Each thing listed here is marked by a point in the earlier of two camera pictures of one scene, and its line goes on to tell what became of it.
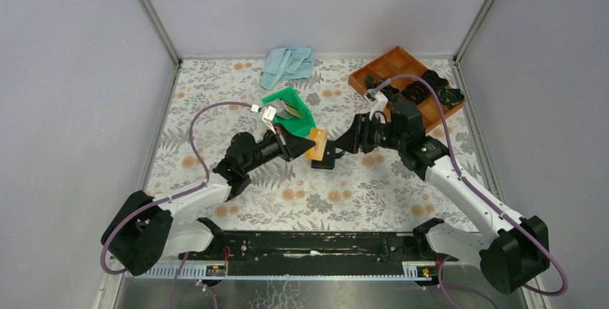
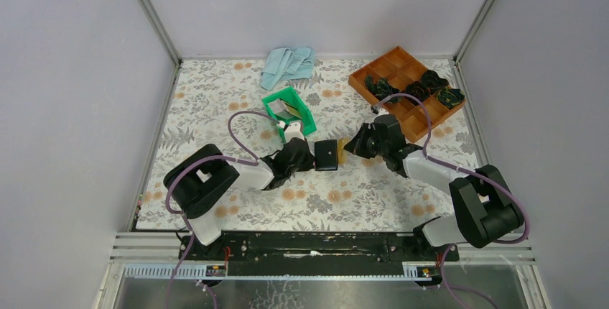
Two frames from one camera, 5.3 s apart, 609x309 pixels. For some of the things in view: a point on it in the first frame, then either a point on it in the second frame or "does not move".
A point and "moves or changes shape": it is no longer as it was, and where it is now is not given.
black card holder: (328, 161) does not move
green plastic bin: (301, 126) does not move
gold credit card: (316, 152) moves or changes shape
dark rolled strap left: (389, 90) does not move
